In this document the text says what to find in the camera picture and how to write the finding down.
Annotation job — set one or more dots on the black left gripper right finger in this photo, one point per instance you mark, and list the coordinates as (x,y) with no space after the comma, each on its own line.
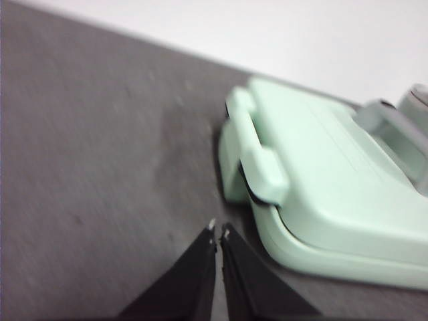
(254,287)

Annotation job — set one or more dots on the mint green breakfast machine base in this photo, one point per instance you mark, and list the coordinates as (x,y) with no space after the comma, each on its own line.
(334,257)

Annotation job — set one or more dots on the mint green griddle cover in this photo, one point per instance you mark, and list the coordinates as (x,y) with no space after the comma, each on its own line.
(317,167)

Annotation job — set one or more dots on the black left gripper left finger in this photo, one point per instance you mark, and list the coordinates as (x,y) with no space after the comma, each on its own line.
(187,284)

